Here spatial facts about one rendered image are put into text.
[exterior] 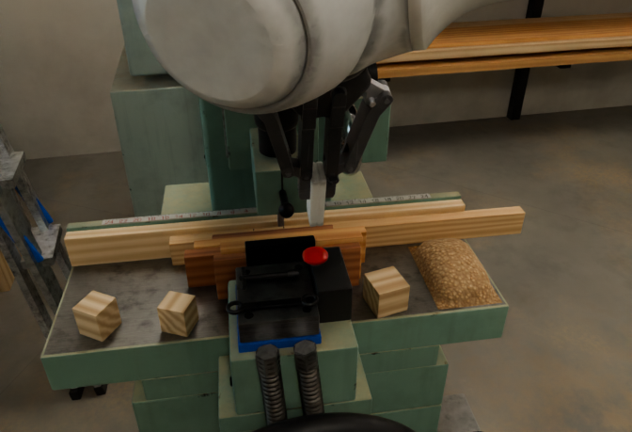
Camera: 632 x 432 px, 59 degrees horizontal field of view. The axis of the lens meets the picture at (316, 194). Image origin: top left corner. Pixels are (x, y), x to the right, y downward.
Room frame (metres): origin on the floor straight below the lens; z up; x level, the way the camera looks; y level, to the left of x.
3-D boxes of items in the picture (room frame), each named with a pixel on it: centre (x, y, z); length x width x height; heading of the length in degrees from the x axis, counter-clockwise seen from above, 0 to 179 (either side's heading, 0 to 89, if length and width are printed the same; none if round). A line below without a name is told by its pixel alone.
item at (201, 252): (0.62, 0.06, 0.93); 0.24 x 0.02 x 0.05; 99
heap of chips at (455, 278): (0.63, -0.20, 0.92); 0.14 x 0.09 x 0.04; 9
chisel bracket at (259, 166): (0.70, 0.05, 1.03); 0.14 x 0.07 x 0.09; 9
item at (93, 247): (0.70, 0.06, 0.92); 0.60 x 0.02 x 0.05; 99
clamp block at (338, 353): (0.49, 0.03, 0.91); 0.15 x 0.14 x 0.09; 99
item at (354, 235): (0.61, 0.03, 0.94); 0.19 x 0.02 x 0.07; 99
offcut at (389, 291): (0.56, -0.09, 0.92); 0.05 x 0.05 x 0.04; 22
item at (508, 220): (0.69, -0.06, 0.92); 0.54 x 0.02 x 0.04; 99
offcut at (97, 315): (0.52, 0.27, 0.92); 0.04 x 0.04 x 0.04; 67
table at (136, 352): (0.57, 0.04, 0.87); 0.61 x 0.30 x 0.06; 99
